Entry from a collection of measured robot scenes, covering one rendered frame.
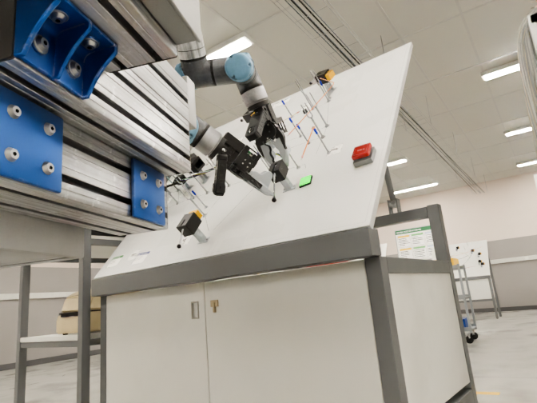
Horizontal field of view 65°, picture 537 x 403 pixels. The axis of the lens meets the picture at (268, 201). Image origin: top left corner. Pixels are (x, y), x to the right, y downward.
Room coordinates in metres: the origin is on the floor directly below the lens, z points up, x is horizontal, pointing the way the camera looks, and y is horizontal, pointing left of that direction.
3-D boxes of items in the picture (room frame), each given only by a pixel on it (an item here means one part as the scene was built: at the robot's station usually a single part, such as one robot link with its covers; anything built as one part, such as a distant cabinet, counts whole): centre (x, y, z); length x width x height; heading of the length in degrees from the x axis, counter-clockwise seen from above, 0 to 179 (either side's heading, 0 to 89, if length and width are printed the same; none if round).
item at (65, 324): (1.94, 0.80, 0.76); 0.30 x 0.21 x 0.20; 146
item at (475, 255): (9.48, -4.09, 0.83); 1.18 x 0.72 x 1.65; 57
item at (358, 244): (1.33, 0.23, 0.83); 1.18 x 0.05 x 0.06; 53
